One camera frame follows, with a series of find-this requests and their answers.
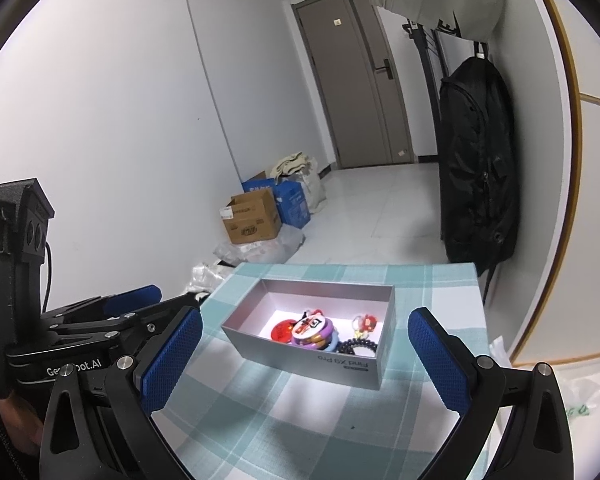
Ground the red China badge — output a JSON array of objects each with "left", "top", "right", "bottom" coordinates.
[{"left": 270, "top": 320, "right": 297, "bottom": 344}]

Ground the red cartoon charm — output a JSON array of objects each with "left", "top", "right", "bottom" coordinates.
[{"left": 352, "top": 314, "right": 378, "bottom": 338}]

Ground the silver phone box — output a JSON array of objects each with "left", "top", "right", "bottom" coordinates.
[{"left": 222, "top": 278, "right": 396, "bottom": 390}]

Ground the left hand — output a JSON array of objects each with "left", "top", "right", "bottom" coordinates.
[{"left": 0, "top": 392, "right": 43, "bottom": 455}]

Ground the black spiral hair tie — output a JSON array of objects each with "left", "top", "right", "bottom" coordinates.
[{"left": 334, "top": 337, "right": 380, "bottom": 359}]

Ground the white plastic packaging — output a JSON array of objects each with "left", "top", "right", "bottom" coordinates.
[{"left": 184, "top": 224, "right": 306, "bottom": 294}]

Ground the white China pin badge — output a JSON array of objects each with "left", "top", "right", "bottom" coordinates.
[{"left": 292, "top": 314, "right": 327, "bottom": 340}]

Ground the purple plastic bracelet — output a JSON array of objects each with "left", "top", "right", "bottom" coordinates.
[{"left": 290, "top": 317, "right": 337, "bottom": 351}]

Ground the black coat rack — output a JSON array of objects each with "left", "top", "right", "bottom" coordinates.
[{"left": 402, "top": 16, "right": 451, "bottom": 241}]

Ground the beige tote bag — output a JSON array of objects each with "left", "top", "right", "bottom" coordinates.
[{"left": 268, "top": 152, "right": 326, "bottom": 214}]

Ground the blue cardboard box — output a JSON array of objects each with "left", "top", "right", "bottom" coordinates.
[{"left": 242, "top": 171, "right": 311, "bottom": 229}]

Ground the brown cardboard box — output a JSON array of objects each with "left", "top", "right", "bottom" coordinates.
[{"left": 220, "top": 188, "right": 282, "bottom": 245}]

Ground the grey door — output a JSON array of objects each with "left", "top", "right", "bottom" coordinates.
[{"left": 292, "top": 0, "right": 416, "bottom": 169}]

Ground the black backpack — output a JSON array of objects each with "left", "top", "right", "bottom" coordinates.
[{"left": 438, "top": 56, "right": 520, "bottom": 274}]

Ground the teal plaid tablecloth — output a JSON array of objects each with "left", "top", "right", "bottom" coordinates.
[{"left": 152, "top": 263, "right": 488, "bottom": 479}]

